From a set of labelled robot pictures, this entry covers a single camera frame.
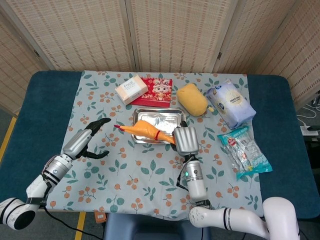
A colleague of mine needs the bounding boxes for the floral print tablecloth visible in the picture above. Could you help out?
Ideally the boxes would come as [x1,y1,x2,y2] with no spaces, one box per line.
[44,70,265,221]

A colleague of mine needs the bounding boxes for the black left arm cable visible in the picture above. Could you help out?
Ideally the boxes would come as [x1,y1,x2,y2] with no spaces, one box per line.
[41,174,104,240]

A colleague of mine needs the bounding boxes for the orange tag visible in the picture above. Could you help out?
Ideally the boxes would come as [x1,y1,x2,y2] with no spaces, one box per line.
[94,211,107,224]

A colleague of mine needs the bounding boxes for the light blue tissue pack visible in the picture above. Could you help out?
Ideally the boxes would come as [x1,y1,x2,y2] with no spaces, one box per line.
[204,78,257,130]

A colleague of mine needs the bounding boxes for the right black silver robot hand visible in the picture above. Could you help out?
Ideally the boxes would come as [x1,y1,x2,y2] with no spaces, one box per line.
[171,121,200,156]

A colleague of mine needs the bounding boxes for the teal clear snack bag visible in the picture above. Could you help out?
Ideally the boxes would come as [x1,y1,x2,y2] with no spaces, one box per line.
[216,125,273,181]

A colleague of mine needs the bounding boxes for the peach white tissue box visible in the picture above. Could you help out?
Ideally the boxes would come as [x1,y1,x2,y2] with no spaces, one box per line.
[114,74,149,106]

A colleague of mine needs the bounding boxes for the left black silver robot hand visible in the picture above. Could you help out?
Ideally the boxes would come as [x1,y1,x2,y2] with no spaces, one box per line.
[62,117,112,161]

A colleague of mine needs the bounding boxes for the white power strip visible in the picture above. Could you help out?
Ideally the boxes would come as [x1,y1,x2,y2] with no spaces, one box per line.
[299,124,320,137]

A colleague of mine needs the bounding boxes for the blue padded seat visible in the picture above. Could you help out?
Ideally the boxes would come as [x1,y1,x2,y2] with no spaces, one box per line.
[102,212,211,240]

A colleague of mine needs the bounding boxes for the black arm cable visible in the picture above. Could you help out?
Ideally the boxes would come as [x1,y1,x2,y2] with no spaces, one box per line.
[176,172,194,194]
[41,174,104,240]

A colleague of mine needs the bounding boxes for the beige woven folding screen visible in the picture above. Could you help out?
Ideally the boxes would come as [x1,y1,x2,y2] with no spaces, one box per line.
[0,0,320,113]

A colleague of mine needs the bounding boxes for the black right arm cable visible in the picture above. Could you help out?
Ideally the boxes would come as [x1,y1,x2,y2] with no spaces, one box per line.
[176,172,194,194]

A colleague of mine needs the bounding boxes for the white floor cable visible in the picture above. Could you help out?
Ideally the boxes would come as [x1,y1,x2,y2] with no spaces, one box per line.
[296,98,320,121]

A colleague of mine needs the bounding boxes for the yellow plush toy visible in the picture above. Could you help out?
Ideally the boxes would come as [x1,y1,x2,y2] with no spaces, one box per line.
[176,83,215,117]

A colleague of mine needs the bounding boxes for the orange rubber chicken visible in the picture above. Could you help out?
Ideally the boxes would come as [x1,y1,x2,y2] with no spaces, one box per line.
[113,119,177,145]

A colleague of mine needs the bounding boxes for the silver metal tray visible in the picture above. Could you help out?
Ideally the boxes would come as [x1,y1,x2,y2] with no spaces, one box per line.
[131,107,188,145]

